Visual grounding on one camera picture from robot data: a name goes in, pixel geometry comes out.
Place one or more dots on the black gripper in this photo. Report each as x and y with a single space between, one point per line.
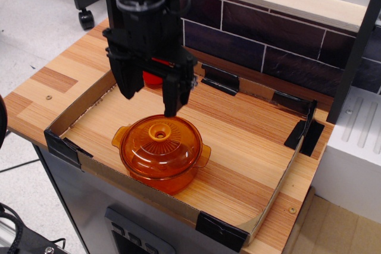
152 29

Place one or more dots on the cardboard fence with black tape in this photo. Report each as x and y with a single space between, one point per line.
245 200

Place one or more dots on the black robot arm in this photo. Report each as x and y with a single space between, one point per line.
144 36

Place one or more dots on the orange transparent pot lid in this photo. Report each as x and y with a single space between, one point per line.
159 147

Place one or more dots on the red toy strawberry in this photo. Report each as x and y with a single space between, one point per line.
152 79

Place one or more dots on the orange transparent plastic pot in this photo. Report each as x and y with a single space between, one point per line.
177 184

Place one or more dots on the toy oven control panel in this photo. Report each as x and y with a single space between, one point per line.
132 238

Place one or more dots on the dark right upright post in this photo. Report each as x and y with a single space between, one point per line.
354 60

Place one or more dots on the white toy sink unit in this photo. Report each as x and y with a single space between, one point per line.
349 172

